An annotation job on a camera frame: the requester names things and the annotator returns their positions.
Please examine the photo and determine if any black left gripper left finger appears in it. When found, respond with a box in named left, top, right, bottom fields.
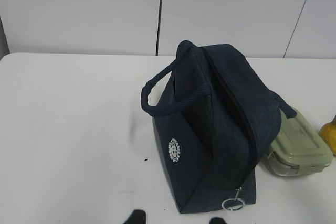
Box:
left=124, top=209, right=147, bottom=224

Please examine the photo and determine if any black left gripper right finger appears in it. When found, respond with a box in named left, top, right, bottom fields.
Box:
left=209, top=217, right=225, bottom=224

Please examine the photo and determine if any navy blue lunch bag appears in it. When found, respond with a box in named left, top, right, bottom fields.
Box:
left=141, top=40, right=296, bottom=214

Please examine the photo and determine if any green lid glass container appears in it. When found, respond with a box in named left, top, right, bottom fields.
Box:
left=266, top=110, right=333, bottom=177

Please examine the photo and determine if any yellow pear-shaped fruit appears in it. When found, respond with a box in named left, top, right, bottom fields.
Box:
left=319, top=116, right=336, bottom=156

